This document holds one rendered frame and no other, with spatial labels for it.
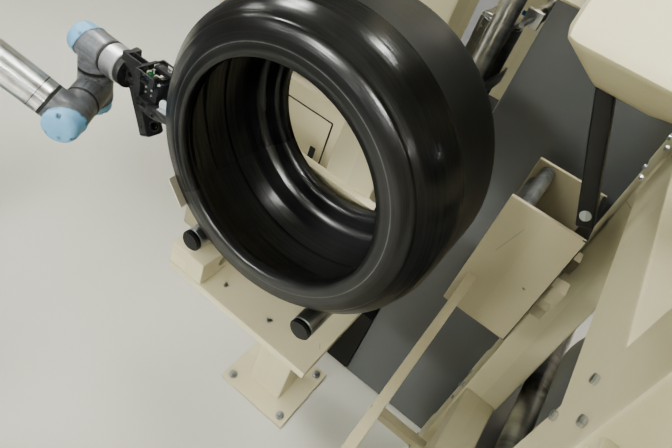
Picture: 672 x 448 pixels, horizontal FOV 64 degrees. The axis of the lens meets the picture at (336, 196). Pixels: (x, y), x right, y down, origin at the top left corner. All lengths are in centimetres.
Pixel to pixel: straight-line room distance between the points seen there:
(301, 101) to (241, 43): 92
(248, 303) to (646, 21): 101
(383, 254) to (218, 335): 134
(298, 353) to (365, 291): 30
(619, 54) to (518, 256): 87
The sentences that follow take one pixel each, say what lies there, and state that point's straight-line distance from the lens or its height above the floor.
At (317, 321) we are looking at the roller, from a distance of 102.
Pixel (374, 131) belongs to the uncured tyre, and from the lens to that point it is 71.
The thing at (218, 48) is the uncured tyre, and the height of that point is 132.
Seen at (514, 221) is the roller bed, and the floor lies 116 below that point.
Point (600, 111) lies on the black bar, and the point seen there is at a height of 140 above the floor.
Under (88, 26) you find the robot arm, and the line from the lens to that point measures 129.
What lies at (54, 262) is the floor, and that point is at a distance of 225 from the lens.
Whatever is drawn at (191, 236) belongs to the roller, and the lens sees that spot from 109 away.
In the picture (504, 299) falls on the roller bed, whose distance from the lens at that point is 114.
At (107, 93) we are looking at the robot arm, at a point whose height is 98.
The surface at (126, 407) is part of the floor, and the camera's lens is 191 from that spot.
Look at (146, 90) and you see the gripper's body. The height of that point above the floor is 108.
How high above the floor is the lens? 171
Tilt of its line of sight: 38 degrees down
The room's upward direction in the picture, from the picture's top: 22 degrees clockwise
